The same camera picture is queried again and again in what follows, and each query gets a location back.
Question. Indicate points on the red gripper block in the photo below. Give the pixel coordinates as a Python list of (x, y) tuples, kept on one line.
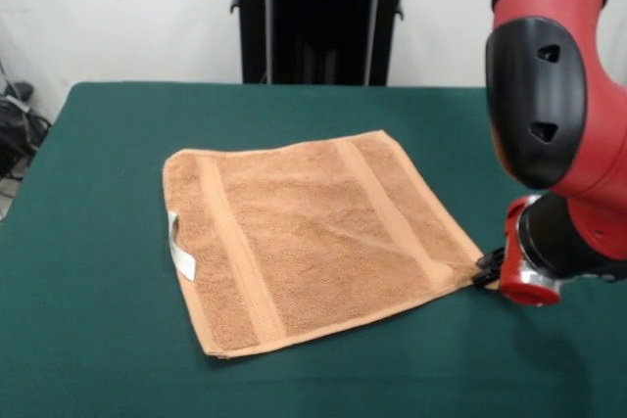
[(519, 281)]

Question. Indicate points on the tan terry towel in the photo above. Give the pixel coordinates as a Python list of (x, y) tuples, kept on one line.
[(303, 242)]

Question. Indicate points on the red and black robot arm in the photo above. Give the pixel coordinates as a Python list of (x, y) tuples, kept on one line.
[(563, 95)]

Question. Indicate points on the dark green table cloth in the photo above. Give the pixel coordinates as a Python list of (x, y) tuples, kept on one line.
[(122, 144)]

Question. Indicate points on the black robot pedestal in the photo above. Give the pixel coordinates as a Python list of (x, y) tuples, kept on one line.
[(318, 7)]

